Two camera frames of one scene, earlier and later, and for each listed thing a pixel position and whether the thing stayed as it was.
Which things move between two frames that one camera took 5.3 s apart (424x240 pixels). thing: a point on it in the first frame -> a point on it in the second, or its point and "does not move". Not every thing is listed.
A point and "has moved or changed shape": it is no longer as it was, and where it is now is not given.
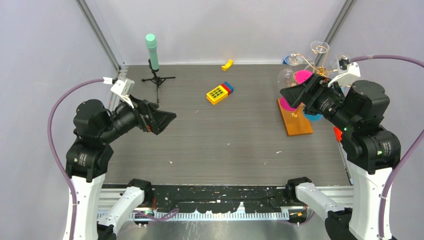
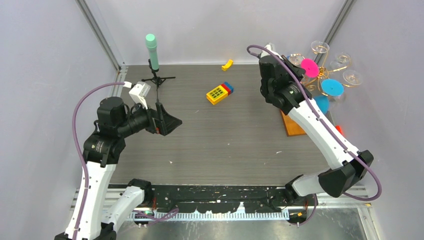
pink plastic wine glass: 300,77 has moved or changed shape
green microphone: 151,41 does not move
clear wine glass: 285,78 has moved or changed shape
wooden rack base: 296,123 does not move
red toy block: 226,88 does not move
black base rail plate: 219,199 does not move
